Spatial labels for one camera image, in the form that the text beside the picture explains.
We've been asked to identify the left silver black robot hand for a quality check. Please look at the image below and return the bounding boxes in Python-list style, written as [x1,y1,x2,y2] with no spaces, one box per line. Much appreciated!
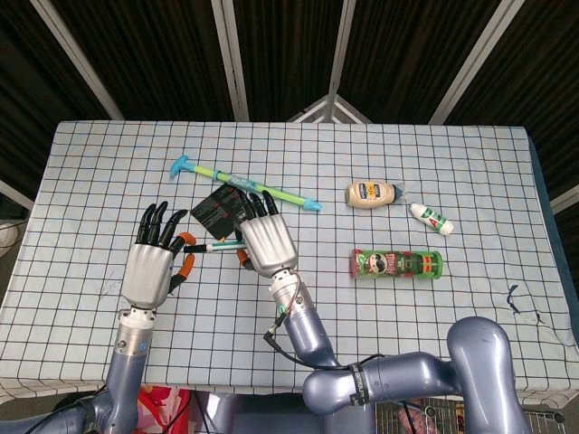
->
[119,202,196,311]

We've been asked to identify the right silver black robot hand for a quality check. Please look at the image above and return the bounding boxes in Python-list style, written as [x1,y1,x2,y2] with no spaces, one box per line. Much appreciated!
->
[234,189,299,278]

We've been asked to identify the green white marker pen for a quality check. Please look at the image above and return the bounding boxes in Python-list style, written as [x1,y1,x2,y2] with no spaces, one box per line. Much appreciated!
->
[184,241,248,254]

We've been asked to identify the mayonnaise squeeze bottle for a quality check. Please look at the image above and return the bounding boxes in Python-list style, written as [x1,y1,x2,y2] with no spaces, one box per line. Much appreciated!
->
[346,179,407,210]

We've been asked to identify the small white drink bottle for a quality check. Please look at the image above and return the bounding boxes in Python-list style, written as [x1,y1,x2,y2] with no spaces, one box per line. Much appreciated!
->
[409,202,455,237]

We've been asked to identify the black printed card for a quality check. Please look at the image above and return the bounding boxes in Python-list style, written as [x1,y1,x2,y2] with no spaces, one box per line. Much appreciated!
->
[190,183,254,240]

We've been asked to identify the green blue toy water pump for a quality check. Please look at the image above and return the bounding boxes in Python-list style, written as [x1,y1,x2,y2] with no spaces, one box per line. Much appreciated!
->
[169,154,323,212]

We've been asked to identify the green Pringles can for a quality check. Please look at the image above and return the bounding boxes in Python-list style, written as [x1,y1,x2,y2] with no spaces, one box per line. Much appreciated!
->
[350,248,444,280]

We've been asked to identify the red pink patterned bag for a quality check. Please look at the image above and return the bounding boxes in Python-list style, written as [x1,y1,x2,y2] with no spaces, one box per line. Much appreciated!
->
[137,383,194,434]

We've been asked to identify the white black checkered tablecloth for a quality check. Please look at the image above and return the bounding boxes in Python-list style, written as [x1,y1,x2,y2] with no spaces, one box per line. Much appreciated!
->
[0,119,579,406]

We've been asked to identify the dark blue under cloth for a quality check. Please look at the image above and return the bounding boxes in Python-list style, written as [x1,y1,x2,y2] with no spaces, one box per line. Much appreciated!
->
[526,128,565,272]

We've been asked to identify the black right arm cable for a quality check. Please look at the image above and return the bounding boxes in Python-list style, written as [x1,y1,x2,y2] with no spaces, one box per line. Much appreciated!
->
[263,311,394,370]

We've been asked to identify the white peaked frame bars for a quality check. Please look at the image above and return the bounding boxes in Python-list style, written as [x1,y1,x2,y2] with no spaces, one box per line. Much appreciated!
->
[287,93,372,124]

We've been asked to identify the short white frame bar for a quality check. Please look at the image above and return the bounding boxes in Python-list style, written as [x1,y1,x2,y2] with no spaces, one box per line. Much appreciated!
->
[549,180,579,213]
[0,178,35,212]

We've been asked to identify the black printed arm strap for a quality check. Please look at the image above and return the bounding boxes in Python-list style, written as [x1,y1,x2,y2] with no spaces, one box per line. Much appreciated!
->
[346,361,370,408]

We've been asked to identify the white frame post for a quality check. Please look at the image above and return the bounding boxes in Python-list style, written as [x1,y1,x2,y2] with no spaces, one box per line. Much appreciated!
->
[211,0,250,122]
[326,0,358,99]
[31,0,126,121]
[428,0,526,124]

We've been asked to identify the metal wire basket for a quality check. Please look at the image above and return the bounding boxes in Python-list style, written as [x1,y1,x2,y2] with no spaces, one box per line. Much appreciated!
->
[375,397,579,434]

